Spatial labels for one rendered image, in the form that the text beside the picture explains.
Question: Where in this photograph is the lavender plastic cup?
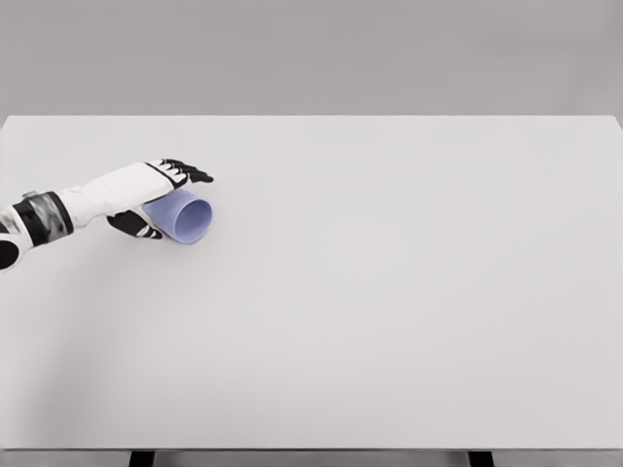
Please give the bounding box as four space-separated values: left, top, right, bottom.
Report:
141 189 214 246

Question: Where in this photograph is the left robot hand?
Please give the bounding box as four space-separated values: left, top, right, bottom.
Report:
88 158 215 241

